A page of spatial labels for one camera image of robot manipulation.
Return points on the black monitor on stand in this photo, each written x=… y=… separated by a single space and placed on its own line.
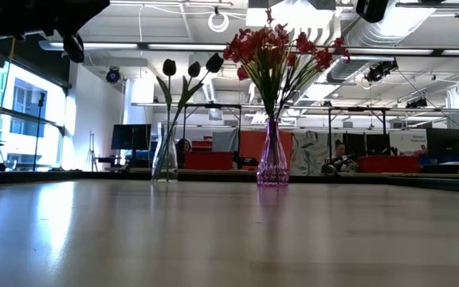
x=130 y=137

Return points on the black ceiling spotlight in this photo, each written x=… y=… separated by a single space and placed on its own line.
x=381 y=71

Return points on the pink glass vase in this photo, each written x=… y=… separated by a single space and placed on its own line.
x=272 y=167

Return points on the clear glass vase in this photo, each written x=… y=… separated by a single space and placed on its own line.
x=165 y=167

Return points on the grey cloth panel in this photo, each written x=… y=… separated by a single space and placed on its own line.
x=225 y=139

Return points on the black desk frame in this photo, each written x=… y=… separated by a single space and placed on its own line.
x=213 y=105
x=357 y=108

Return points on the person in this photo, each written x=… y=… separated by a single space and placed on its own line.
x=184 y=147
x=341 y=157

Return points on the red bin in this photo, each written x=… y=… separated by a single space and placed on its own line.
x=389 y=164

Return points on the red box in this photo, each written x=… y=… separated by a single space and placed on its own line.
x=209 y=160

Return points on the black artificial tulip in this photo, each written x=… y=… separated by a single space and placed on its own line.
x=194 y=69
x=169 y=68
x=214 y=63

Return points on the large black monitor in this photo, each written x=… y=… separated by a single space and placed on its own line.
x=445 y=142

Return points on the orange partition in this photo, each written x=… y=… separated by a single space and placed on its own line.
x=253 y=145

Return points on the round blue lens ceiling camera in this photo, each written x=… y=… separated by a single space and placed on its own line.
x=113 y=75

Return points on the white poster board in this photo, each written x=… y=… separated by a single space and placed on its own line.
x=408 y=142

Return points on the thin background tripod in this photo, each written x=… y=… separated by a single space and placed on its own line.
x=92 y=153

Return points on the black light stand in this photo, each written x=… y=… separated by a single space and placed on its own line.
x=39 y=119

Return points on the leaf patterned panel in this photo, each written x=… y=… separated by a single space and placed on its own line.
x=311 y=153

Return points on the red artificial flower spray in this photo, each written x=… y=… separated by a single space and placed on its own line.
x=325 y=57
x=305 y=44
x=271 y=38
x=237 y=45

